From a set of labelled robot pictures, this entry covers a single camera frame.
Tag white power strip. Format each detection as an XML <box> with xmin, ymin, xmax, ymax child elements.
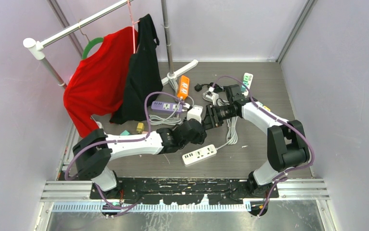
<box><xmin>242</xmin><ymin>73</ymin><xmax>253</xmax><ymax>96</ymax></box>
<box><xmin>182</xmin><ymin>144</ymin><xmax>217</xmax><ymax>166</ymax></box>

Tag purple power strip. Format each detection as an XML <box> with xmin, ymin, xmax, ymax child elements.
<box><xmin>151</xmin><ymin>101</ymin><xmax>183</xmax><ymax>113</ymax></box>

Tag orange power strip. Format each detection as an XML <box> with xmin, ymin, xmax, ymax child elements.
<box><xmin>177</xmin><ymin>75</ymin><xmax>190</xmax><ymax>100</ymax></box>

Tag yellow plug adapter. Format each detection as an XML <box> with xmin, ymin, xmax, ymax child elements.
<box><xmin>136</xmin><ymin>122</ymin><xmax>145</xmax><ymax>134</ymax></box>

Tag teal adapter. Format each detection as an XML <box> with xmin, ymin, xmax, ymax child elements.
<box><xmin>120</xmin><ymin>130</ymin><xmax>131</xmax><ymax>136</ymax></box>

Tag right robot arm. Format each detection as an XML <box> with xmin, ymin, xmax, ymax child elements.
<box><xmin>203</xmin><ymin>85</ymin><xmax>310</xmax><ymax>198</ymax></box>

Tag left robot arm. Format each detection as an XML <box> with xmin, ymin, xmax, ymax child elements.
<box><xmin>66</xmin><ymin>119</ymin><xmax>207</xmax><ymax>199</ymax></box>

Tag teal adapters on far strip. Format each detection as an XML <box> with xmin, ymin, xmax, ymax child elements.
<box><xmin>240</xmin><ymin>85</ymin><xmax>247</xmax><ymax>93</ymax></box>

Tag green power strip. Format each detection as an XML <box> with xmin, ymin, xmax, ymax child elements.
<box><xmin>257</xmin><ymin>102</ymin><xmax>271</xmax><ymax>112</ymax></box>

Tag black garment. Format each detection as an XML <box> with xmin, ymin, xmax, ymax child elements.
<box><xmin>109</xmin><ymin>14</ymin><xmax>163</xmax><ymax>125</ymax></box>

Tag red t-shirt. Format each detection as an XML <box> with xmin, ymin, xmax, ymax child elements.
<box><xmin>63</xmin><ymin>26</ymin><xmax>138</xmax><ymax>138</ymax></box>

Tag green clothes hanger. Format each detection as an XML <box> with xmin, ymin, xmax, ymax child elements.
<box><xmin>81</xmin><ymin>37</ymin><xmax>104</xmax><ymax>60</ymax></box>

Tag pink clothes hanger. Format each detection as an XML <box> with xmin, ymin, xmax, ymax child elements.
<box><xmin>127</xmin><ymin>0</ymin><xmax>140</xmax><ymax>54</ymax></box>

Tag metal clothes rack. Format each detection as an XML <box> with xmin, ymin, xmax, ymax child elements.
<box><xmin>22</xmin><ymin>0</ymin><xmax>199</xmax><ymax>128</ymax></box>

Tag far strip grey cord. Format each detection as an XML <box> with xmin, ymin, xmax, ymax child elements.
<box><xmin>202</xmin><ymin>90</ymin><xmax>230</xmax><ymax>107</ymax></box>

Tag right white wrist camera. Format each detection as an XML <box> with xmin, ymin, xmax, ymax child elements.
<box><xmin>204</xmin><ymin>87</ymin><xmax>219</xmax><ymax>105</ymax></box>

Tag near strip grey cord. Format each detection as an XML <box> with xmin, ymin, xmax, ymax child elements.
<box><xmin>215</xmin><ymin>115</ymin><xmax>239</xmax><ymax>151</ymax></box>

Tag black power cord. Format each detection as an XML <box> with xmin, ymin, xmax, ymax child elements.
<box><xmin>194</xmin><ymin>82</ymin><xmax>225</xmax><ymax>93</ymax></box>

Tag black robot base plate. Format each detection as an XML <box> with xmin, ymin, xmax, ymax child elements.
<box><xmin>104</xmin><ymin>178</ymin><xmax>279</xmax><ymax>205</ymax></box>

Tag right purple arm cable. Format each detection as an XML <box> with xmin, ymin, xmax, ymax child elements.
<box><xmin>211</xmin><ymin>75</ymin><xmax>316</xmax><ymax>218</ymax></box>

